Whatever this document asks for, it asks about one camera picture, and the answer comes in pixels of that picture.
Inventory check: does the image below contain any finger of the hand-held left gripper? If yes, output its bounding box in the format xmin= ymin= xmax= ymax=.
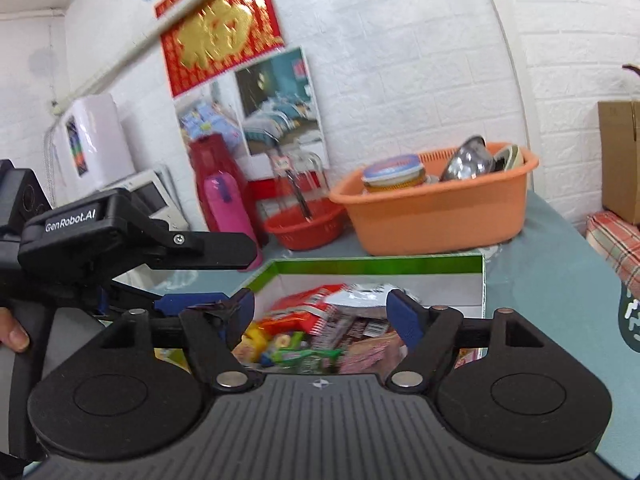
xmin=107 ymin=280 xmax=241 ymax=321
xmin=150 ymin=230 xmax=258 ymax=271

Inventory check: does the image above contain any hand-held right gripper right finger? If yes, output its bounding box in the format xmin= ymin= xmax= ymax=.
xmin=385 ymin=288 xmax=546 ymax=391

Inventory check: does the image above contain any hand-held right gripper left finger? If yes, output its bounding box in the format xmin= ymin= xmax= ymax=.
xmin=97 ymin=287 xmax=263 ymax=392

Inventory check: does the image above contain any yellow candy packet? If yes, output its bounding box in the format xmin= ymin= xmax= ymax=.
xmin=242 ymin=322 xmax=281 ymax=361

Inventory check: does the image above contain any silver snack packet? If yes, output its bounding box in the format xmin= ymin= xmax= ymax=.
xmin=327 ymin=282 xmax=401 ymax=318

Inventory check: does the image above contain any green rimmed cardboard box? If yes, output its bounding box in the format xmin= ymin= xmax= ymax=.
xmin=227 ymin=254 xmax=488 ymax=366

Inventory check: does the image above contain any brown label snack packet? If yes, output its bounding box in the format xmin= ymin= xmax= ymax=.
xmin=320 ymin=310 xmax=396 ymax=356

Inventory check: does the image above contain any pink snack packet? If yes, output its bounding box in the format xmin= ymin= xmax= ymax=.
xmin=340 ymin=337 xmax=408 ymax=376

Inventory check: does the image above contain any red snack packet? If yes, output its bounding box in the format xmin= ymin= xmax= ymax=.
xmin=260 ymin=284 xmax=346 ymax=336

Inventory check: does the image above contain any green candy packet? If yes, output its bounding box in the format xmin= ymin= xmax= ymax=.
xmin=270 ymin=345 xmax=346 ymax=373

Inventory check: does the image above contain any pink thermos bottle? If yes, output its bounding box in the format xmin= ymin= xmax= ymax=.
xmin=202 ymin=172 xmax=265 ymax=271

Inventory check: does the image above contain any white kitchen appliance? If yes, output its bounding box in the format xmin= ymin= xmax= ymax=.
xmin=107 ymin=164 xmax=191 ymax=233

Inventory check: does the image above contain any red plastic basket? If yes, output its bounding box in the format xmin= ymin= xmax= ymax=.
xmin=263 ymin=197 xmax=347 ymax=252

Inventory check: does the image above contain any white water purifier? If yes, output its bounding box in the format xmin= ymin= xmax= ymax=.
xmin=45 ymin=92 xmax=136 ymax=196

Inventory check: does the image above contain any dark stirring stick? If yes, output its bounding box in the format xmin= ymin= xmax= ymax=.
xmin=285 ymin=170 xmax=313 ymax=221

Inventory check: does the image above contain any orange plastic basin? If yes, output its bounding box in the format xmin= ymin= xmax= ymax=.
xmin=329 ymin=142 xmax=541 ymax=257

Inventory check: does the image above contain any red thermos bottle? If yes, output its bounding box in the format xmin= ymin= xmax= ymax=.
xmin=189 ymin=134 xmax=268 ymax=248

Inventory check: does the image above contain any clear glass pitcher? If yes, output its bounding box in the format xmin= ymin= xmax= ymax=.
xmin=270 ymin=150 xmax=326 ymax=211

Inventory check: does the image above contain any round blue lidded tin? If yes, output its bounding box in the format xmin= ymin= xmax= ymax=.
xmin=361 ymin=154 xmax=427 ymax=195

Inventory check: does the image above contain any teal printed tablecloth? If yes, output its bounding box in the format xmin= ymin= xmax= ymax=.
xmin=250 ymin=192 xmax=640 ymax=480

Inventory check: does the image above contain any stainless steel bowl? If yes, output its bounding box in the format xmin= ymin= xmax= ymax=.
xmin=440 ymin=135 xmax=496 ymax=182

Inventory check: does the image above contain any pale ceramic bowl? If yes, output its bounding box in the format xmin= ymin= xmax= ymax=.
xmin=492 ymin=144 xmax=526 ymax=173

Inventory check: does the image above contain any red patterned cloth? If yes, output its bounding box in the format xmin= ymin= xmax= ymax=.
xmin=585 ymin=210 xmax=640 ymax=303

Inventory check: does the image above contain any large brown cardboard box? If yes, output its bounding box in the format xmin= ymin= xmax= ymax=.
xmin=597 ymin=100 xmax=640 ymax=226

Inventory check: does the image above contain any bedding wall poster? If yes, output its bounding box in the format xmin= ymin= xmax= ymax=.
xmin=175 ymin=47 xmax=331 ymax=171

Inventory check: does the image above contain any white wall pipe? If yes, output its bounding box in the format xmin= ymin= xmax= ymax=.
xmin=105 ymin=0 xmax=251 ymax=91

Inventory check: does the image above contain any red gold wall hanging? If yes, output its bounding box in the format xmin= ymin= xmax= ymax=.
xmin=154 ymin=0 xmax=286 ymax=100

